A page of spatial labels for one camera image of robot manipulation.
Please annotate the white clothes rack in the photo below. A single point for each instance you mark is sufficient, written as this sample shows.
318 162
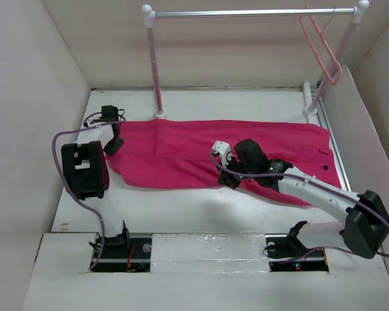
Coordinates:
331 74

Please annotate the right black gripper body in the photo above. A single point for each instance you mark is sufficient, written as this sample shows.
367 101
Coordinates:
239 167

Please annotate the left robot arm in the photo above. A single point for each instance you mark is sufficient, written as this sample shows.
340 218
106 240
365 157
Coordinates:
86 178

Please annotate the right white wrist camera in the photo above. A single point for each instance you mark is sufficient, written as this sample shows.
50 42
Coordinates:
222 150

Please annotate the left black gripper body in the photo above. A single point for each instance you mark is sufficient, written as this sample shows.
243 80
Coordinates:
113 144

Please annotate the aluminium rail right side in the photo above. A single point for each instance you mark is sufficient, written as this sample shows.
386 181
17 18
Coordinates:
323 121

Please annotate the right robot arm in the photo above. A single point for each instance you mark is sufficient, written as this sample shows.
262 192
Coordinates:
362 222

